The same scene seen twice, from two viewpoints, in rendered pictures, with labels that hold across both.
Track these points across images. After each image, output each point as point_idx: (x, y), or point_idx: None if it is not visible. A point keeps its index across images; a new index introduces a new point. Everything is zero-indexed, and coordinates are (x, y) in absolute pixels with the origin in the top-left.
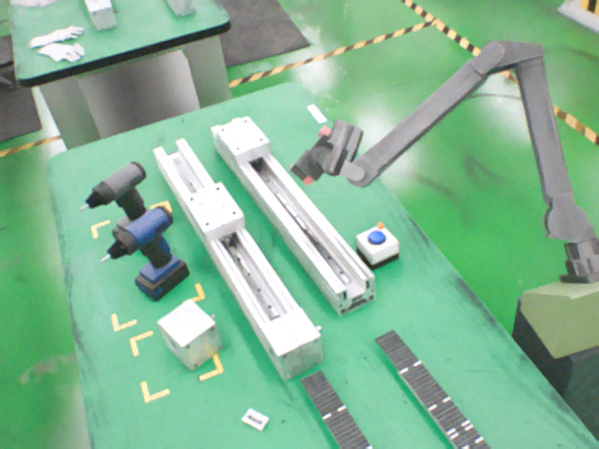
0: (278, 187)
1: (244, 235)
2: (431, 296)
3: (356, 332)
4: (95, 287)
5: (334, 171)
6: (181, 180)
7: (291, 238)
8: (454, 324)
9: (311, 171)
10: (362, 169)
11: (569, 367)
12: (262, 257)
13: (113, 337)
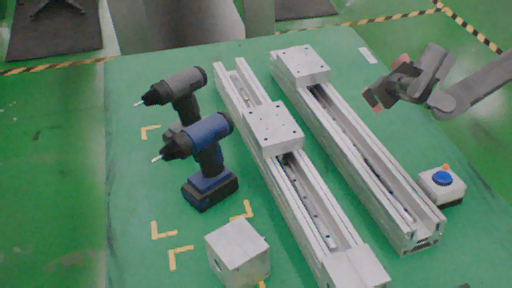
0: (334, 115)
1: (302, 156)
2: (502, 250)
3: (419, 279)
4: (138, 189)
5: (418, 99)
6: (238, 94)
7: (350, 166)
8: None
9: (384, 98)
10: (454, 100)
11: None
12: (321, 182)
13: (150, 246)
